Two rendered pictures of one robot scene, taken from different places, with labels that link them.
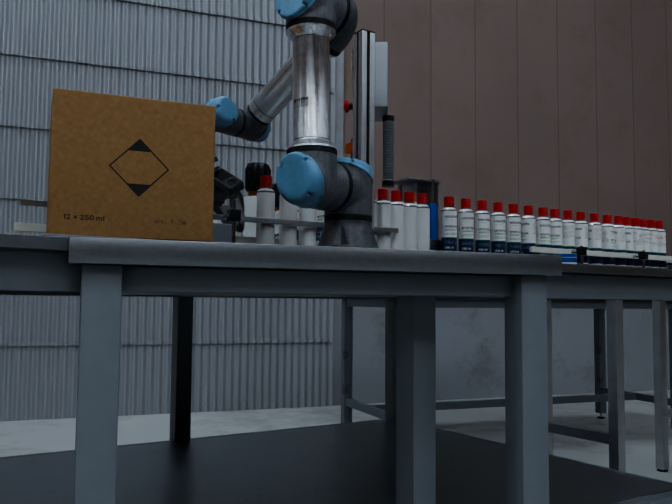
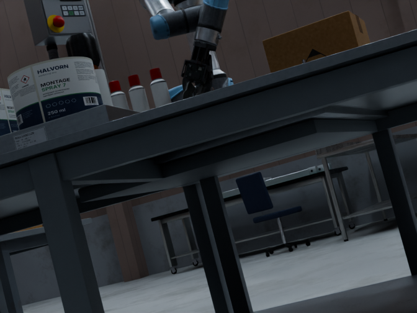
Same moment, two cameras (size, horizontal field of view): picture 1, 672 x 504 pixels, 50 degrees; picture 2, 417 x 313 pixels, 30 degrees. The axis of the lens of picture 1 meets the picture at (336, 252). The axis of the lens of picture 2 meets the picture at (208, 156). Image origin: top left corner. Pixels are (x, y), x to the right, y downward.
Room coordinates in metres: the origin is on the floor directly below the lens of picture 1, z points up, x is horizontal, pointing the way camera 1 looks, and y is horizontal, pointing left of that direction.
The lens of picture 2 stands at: (3.58, 1.94, 0.59)
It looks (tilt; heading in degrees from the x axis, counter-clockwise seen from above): 5 degrees up; 225
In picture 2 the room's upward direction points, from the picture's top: 15 degrees counter-clockwise
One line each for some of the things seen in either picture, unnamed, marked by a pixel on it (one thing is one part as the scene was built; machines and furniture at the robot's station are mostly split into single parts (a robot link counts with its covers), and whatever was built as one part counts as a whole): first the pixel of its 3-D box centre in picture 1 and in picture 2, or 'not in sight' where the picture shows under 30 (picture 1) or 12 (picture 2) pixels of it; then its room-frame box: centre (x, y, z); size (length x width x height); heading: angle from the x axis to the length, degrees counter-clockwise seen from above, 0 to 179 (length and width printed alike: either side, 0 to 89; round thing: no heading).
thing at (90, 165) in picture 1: (128, 177); (324, 68); (1.44, 0.42, 0.99); 0.30 x 0.24 x 0.27; 113
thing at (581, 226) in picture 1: (580, 238); not in sight; (2.70, -0.93, 0.98); 0.05 x 0.05 x 0.20
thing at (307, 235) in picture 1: (307, 216); (121, 113); (2.06, 0.08, 0.98); 0.05 x 0.05 x 0.20
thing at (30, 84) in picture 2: not in sight; (57, 100); (2.54, 0.46, 0.95); 0.20 x 0.20 x 0.14
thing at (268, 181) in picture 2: not in sight; (254, 217); (-4.12, -5.28, 0.48); 2.63 x 0.99 x 0.95; 111
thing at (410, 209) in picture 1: (409, 224); not in sight; (2.26, -0.23, 0.98); 0.05 x 0.05 x 0.20
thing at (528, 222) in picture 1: (528, 234); not in sight; (2.55, -0.69, 0.98); 0.05 x 0.05 x 0.20
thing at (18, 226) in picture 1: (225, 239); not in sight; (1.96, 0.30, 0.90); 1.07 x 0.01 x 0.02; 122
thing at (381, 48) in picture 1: (370, 83); (57, 12); (2.07, -0.10, 1.38); 0.17 x 0.10 x 0.19; 178
